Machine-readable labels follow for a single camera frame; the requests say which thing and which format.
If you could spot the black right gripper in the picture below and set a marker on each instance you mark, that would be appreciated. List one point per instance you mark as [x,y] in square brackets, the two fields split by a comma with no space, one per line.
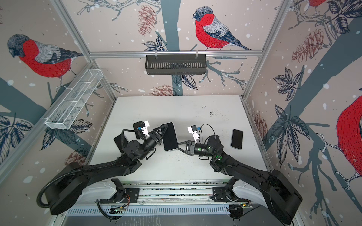
[191,150]

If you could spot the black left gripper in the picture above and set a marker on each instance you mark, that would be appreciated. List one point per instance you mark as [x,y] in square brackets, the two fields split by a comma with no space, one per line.
[154,136]

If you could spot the phone with black screen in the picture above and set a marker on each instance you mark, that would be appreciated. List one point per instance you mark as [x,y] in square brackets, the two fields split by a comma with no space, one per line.
[169,137]

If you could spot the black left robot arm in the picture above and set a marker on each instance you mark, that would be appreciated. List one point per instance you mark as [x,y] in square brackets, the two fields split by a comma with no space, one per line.
[62,192]

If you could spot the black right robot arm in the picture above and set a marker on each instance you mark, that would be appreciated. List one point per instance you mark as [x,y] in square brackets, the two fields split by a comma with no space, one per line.
[278,194]

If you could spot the phone far left black screen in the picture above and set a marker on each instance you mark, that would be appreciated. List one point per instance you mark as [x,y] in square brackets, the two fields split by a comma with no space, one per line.
[118,140]

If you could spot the phone right side black screen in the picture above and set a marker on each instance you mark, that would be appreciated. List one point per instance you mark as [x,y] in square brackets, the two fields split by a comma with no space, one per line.
[237,139]

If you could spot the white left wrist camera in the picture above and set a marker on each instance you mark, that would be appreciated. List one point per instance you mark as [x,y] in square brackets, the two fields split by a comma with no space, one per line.
[145,129]

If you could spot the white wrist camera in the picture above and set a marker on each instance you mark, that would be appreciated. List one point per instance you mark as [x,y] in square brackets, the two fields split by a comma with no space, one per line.
[145,129]
[195,132]

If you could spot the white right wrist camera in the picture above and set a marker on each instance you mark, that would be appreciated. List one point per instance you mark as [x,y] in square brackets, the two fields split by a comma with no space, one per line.
[195,132]

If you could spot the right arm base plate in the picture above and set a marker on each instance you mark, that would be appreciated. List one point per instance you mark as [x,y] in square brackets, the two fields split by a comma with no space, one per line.
[223,194]

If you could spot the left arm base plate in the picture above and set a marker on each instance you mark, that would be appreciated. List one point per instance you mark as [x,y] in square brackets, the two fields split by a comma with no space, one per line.
[125,195]

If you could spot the black wall basket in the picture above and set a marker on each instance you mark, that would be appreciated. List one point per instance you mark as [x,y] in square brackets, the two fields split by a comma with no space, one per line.
[176,64]

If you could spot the white wire mesh basket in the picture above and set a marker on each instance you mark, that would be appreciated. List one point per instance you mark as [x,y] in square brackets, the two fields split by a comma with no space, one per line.
[76,97]

